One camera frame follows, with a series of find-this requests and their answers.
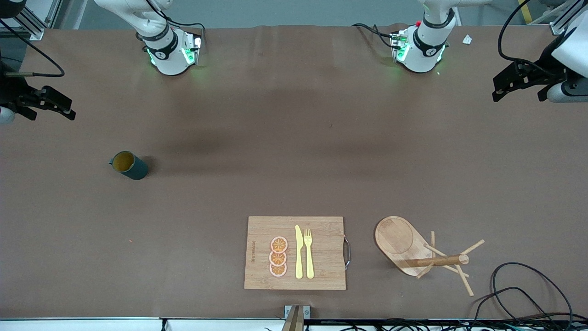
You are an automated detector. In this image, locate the brown angled bar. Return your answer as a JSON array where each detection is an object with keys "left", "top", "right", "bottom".
[{"left": 281, "top": 306, "right": 305, "bottom": 331}]

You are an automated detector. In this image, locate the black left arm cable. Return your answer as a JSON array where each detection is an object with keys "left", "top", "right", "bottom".
[{"left": 498, "top": 0, "right": 556, "bottom": 65}]

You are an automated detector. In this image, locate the black left base cable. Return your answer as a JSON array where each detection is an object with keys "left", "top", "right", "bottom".
[{"left": 352, "top": 23, "right": 396, "bottom": 49}]

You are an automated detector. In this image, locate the yellow plastic fork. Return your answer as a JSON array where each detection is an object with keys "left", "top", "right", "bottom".
[{"left": 304, "top": 228, "right": 315, "bottom": 280}]

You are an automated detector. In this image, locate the aluminium frame profile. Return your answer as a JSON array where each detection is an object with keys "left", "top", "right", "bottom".
[
  {"left": 16, "top": 0, "right": 62, "bottom": 41},
  {"left": 549, "top": 0, "right": 588, "bottom": 35}
]

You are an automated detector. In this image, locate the black base cable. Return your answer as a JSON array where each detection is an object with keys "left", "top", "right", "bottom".
[
  {"left": 352, "top": 23, "right": 396, "bottom": 49},
  {"left": 146, "top": 0, "right": 206, "bottom": 46}
]

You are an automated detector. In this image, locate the bamboo cutting board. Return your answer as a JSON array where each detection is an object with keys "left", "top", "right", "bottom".
[{"left": 244, "top": 216, "right": 351, "bottom": 291}]

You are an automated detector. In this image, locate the yellow plastic knife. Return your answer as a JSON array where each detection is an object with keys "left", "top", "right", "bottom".
[{"left": 295, "top": 225, "right": 304, "bottom": 280}]

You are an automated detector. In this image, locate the black looped cable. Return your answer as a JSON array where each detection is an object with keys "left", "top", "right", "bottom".
[{"left": 473, "top": 262, "right": 575, "bottom": 331}]

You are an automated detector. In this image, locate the dark green cup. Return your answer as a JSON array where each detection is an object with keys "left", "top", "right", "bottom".
[{"left": 109, "top": 151, "right": 149, "bottom": 181}]

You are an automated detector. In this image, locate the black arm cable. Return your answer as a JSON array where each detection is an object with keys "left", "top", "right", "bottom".
[
  {"left": 0, "top": 19, "right": 65, "bottom": 78},
  {"left": 498, "top": 0, "right": 556, "bottom": 65}
]

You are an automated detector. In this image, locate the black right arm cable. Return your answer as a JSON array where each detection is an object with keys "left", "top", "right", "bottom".
[{"left": 0, "top": 19, "right": 65, "bottom": 78}]

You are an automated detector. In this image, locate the wooden cup rack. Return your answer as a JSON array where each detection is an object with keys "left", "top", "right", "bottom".
[{"left": 374, "top": 216, "right": 485, "bottom": 297}]

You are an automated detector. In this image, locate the black right base cable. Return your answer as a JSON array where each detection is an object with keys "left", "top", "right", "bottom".
[{"left": 146, "top": 0, "right": 206, "bottom": 46}]

